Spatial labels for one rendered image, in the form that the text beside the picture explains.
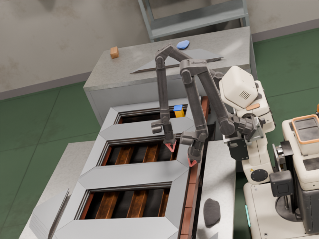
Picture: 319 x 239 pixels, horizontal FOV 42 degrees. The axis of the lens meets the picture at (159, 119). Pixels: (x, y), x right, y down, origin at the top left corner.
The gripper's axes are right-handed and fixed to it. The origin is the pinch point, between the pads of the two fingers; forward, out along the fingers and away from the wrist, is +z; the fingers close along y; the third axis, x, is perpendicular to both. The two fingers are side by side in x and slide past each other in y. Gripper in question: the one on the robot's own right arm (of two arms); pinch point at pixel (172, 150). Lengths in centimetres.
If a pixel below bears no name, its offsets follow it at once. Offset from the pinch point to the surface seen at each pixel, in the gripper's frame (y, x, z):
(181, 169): 16.7, 8.4, 4.7
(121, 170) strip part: 13.8, -32.1, 4.5
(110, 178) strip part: 19.8, -37.9, 6.1
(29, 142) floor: -153, -219, 52
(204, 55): -73, 17, -41
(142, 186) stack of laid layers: 25.7, -15.3, 9.9
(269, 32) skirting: -311, 60, 1
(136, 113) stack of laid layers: -50, -38, -9
